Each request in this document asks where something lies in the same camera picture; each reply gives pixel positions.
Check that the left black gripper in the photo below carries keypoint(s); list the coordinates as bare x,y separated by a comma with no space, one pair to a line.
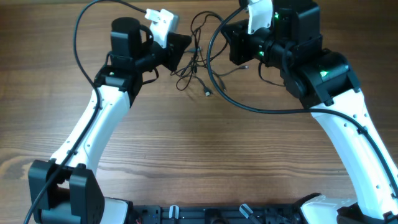
175,46

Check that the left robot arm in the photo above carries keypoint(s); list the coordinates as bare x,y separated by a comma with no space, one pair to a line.
64,189

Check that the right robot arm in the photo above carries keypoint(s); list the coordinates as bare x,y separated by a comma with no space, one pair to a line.
286,35

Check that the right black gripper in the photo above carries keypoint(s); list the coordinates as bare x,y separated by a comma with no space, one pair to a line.
237,46

